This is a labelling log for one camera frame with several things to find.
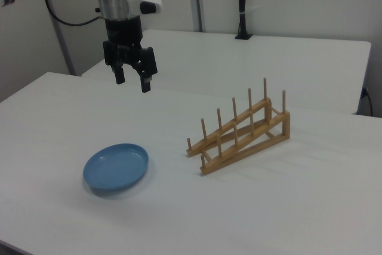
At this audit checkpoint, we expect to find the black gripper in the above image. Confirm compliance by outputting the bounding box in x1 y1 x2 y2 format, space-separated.
103 15 158 94

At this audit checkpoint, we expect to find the blue round plate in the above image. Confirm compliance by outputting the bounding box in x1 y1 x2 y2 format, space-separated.
82 143 150 192

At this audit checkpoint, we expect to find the wooden plate rack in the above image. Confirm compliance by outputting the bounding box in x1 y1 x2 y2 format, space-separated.
186 78 291 176

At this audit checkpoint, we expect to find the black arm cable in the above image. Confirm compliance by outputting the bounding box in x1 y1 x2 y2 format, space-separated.
44 0 106 26

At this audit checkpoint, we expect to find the black wall cable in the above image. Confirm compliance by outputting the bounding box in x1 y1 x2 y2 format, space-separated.
360 87 374 117

